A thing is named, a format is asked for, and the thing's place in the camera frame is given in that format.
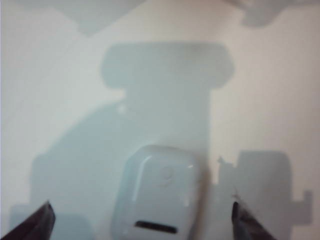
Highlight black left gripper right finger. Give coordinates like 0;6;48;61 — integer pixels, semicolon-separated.
230;193;279;240

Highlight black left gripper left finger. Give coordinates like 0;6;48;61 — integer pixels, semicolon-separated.
0;199;57;240

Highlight white earphone case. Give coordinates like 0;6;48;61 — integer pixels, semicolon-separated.
109;144;209;240

